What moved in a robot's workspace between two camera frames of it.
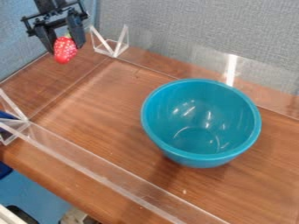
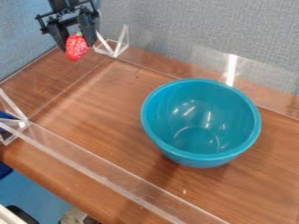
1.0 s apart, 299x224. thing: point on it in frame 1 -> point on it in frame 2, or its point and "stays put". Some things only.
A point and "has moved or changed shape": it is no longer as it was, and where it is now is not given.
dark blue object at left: [6, 134] stays put
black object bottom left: [29, 220] stays put
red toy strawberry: [65, 49] has moved or changed shape
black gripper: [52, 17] -> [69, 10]
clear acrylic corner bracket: [108, 46] stays put
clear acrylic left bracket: [14, 122] stays put
